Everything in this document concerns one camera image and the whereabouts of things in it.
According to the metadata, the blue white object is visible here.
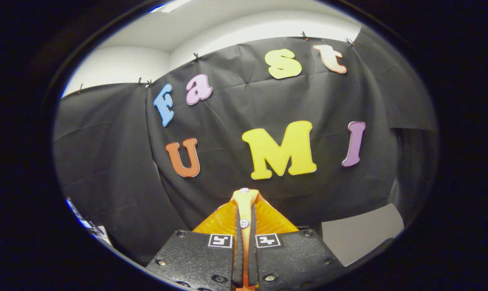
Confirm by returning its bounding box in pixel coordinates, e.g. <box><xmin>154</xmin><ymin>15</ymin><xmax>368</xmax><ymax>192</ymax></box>
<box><xmin>66</xmin><ymin>197</ymin><xmax>113</xmax><ymax>245</ymax></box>

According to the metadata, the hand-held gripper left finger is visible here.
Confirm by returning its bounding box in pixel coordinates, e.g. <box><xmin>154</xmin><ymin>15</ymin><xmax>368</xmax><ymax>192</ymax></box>
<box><xmin>146</xmin><ymin>199</ymin><xmax>245</xmax><ymax>291</ymax></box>

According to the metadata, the grey cabinet with dark top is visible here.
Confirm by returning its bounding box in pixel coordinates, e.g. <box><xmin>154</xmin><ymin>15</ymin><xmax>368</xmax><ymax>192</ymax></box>
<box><xmin>320</xmin><ymin>203</ymin><xmax>405</xmax><ymax>267</ymax></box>

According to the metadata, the black backdrop cloth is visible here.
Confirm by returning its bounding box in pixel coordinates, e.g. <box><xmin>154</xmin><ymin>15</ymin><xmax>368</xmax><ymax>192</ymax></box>
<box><xmin>53</xmin><ymin>26</ymin><xmax>437</xmax><ymax>267</ymax></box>

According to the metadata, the yellow orange shirt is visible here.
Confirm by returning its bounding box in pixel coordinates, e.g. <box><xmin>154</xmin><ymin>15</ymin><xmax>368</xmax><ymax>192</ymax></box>
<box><xmin>230</xmin><ymin>188</ymin><xmax>261</xmax><ymax>291</ymax></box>

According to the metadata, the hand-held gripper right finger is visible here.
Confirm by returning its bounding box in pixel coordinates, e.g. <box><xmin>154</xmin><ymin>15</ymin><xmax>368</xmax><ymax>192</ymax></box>
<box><xmin>247</xmin><ymin>197</ymin><xmax>346</xmax><ymax>290</ymax></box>

